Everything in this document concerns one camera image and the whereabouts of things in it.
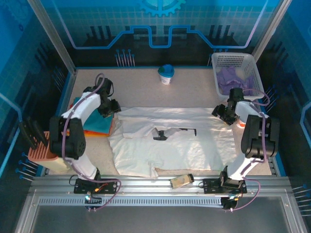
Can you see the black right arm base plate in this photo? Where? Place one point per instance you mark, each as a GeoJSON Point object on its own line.
{"type": "Point", "coordinates": [211, 185]}

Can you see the white canister with teal lid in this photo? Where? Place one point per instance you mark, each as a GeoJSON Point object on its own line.
{"type": "Point", "coordinates": [166, 74]}

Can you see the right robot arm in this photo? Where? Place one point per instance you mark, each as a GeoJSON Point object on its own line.
{"type": "Point", "coordinates": [260, 136]}

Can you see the aluminium enclosure frame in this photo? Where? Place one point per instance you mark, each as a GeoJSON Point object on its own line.
{"type": "Point", "coordinates": [145, 180]}

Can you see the orange folded t-shirt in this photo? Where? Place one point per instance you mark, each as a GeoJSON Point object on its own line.
{"type": "Point", "coordinates": [94, 134]}

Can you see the white perforated plastic basket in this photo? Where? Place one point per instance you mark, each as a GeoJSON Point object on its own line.
{"type": "Point", "coordinates": [256, 72]}

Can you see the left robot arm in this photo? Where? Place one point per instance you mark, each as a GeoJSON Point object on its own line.
{"type": "Point", "coordinates": [82, 106]}

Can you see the purple crumpled t-shirt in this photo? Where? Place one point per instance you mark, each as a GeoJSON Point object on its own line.
{"type": "Point", "coordinates": [228, 77]}

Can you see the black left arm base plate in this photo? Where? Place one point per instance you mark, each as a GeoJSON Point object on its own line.
{"type": "Point", "coordinates": [109, 185]}

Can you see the teal folded t-shirt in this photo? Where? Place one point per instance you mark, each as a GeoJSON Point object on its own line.
{"type": "Point", "coordinates": [97, 123]}

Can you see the small white orange object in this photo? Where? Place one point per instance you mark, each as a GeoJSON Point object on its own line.
{"type": "Point", "coordinates": [241, 124]}

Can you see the white t-shirt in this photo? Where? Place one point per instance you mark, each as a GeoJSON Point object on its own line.
{"type": "Point", "coordinates": [194, 145]}

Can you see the black slotted rack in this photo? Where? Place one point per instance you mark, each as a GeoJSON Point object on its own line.
{"type": "Point", "coordinates": [31, 132]}

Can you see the salmon utensil holder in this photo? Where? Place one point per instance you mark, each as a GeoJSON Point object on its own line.
{"type": "Point", "coordinates": [41, 155]}

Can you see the beige jar with black lid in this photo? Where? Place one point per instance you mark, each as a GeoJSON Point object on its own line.
{"type": "Point", "coordinates": [181, 181]}

